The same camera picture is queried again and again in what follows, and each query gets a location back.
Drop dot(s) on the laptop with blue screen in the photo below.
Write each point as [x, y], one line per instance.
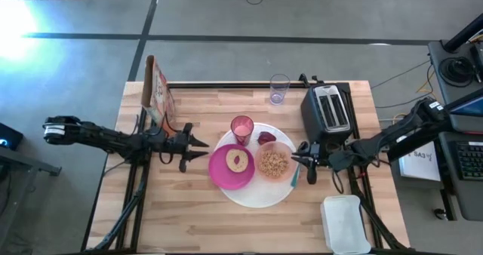
[468, 106]

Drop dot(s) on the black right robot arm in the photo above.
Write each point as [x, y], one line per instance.
[396, 134]

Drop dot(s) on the blue plastic spoon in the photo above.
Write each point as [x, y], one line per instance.
[295, 177]

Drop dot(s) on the large white round plate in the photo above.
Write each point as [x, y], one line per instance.
[260, 194]

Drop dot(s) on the white rectangular plastic tray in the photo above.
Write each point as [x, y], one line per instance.
[345, 225]

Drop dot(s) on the pink plastic plate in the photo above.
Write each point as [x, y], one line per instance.
[219, 174]

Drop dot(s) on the grey desk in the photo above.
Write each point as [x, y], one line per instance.
[449, 94]

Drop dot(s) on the red translucent plastic cup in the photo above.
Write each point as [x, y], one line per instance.
[242, 130]

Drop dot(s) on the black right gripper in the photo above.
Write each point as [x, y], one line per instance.
[322, 155]

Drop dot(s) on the black box with blue light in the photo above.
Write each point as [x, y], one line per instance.
[9, 136]

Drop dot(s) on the round brown bagel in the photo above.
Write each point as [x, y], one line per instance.
[231, 165]

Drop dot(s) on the black aluminium table frame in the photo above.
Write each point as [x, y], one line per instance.
[226, 85]

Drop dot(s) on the pumpkin cereal box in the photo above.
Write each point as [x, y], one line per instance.
[158, 93]

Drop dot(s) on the black computer keyboard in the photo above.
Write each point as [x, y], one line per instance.
[469, 160]

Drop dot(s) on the black two-slot toaster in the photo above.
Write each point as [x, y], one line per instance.
[313, 115]

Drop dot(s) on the clear glass tumbler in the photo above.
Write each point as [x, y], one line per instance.
[279, 93]

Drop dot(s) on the grey metal stand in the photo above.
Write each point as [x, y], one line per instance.
[22, 164]

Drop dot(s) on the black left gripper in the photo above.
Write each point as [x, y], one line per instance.
[175, 147]

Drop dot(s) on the cereal rings heap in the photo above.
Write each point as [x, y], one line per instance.
[273, 163]

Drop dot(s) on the white paper sheet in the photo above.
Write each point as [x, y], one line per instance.
[419, 164]

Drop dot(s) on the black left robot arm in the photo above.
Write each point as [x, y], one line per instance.
[105, 140]

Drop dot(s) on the peach plastic bowl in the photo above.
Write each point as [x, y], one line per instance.
[292, 160]

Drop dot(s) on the red apple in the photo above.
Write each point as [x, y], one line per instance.
[266, 138]

